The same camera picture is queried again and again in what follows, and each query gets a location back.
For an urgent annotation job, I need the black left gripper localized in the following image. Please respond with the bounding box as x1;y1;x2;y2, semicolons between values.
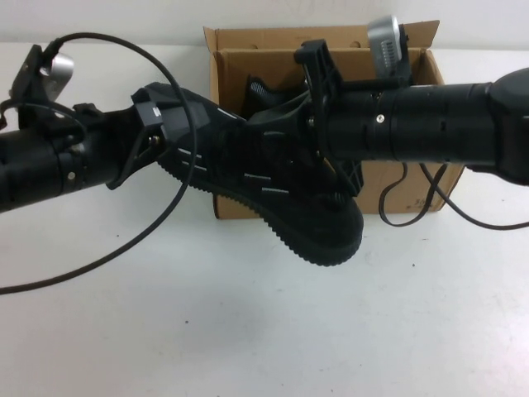
74;82;208;191

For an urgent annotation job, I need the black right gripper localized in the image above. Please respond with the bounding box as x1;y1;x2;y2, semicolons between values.
245;39;367;198

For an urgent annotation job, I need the black sneaker with white stripes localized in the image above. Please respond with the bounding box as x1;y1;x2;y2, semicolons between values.
156;82;365;269

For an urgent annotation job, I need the brown cardboard shoe box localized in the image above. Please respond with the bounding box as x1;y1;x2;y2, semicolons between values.
201;20;455;220

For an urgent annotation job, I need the black sneaker with white tag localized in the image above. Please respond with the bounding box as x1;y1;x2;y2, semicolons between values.
245;74;311;115

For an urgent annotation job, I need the black left camera cable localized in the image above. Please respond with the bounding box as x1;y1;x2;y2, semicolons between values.
0;35;192;295

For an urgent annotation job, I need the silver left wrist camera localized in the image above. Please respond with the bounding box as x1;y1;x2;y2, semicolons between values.
39;52;76;100

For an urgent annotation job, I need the black left camera bracket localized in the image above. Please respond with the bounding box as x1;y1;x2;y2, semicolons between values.
10;43;55;108

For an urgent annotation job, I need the thin black looped wire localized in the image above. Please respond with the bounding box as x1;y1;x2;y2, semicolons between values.
0;98;32;130

